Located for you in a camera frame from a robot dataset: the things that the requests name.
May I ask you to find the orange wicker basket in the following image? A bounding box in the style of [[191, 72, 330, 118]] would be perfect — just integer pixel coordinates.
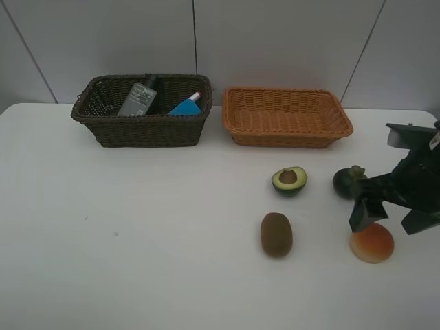
[[222, 87, 353, 149]]

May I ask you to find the dark purple mangosteen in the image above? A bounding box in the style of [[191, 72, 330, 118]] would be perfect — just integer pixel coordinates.
[[332, 165, 367, 199]]

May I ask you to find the blue whiteboard eraser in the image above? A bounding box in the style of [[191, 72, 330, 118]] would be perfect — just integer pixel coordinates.
[[168, 99, 201, 116]]

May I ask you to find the brown kiwi fruit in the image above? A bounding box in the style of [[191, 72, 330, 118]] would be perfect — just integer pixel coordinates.
[[260, 212, 293, 258]]

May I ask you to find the orange red mango half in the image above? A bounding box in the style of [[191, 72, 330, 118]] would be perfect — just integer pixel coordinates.
[[349, 223, 395, 264]]

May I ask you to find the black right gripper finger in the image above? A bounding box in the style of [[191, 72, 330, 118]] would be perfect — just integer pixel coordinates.
[[349, 198, 388, 232], [401, 210, 440, 235]]

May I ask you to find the halved avocado with pit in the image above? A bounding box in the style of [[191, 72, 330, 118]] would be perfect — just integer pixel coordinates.
[[272, 166, 308, 197]]

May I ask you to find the white marker pen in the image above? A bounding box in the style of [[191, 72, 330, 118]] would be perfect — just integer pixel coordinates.
[[188, 92, 201, 102]]

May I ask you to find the dark brown wicker basket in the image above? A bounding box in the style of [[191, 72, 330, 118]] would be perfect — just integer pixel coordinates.
[[71, 74, 212, 148]]

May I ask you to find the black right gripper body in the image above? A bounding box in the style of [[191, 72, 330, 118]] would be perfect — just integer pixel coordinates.
[[353, 145, 439, 215]]

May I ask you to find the dark green pump bottle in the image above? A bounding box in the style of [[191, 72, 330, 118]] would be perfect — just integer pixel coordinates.
[[118, 74, 160, 117]]

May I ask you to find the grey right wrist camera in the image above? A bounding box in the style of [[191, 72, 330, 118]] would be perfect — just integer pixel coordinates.
[[386, 123, 439, 150]]

